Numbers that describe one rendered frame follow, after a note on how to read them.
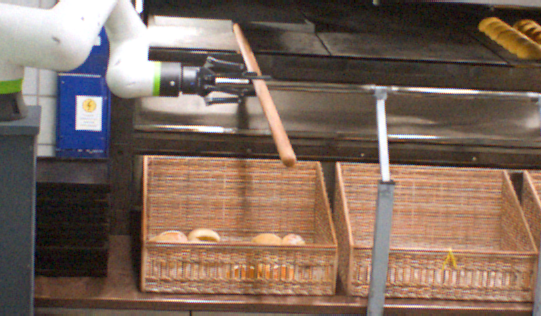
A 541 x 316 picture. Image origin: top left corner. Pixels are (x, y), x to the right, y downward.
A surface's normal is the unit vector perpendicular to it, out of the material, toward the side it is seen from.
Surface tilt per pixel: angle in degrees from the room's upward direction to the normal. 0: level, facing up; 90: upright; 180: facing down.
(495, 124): 70
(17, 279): 90
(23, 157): 90
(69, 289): 0
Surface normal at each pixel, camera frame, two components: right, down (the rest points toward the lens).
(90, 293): 0.07, -0.97
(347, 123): 0.14, -0.10
